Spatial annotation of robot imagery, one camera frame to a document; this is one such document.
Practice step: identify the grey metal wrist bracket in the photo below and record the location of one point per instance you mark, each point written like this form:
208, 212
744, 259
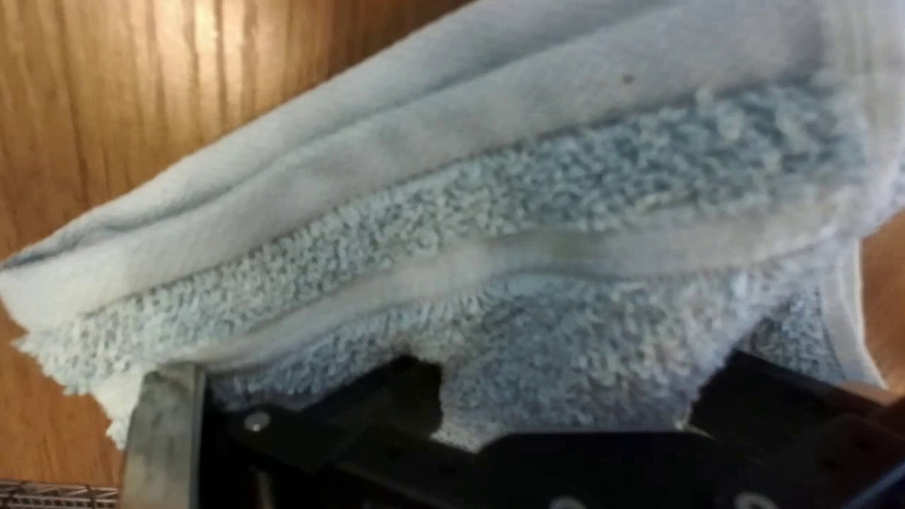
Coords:
163, 443

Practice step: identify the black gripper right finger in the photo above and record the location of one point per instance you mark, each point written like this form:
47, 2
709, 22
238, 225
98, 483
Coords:
792, 413

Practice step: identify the light blue towel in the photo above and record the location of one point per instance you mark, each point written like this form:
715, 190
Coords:
567, 208

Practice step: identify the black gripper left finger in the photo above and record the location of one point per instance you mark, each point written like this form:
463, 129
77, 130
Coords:
415, 391

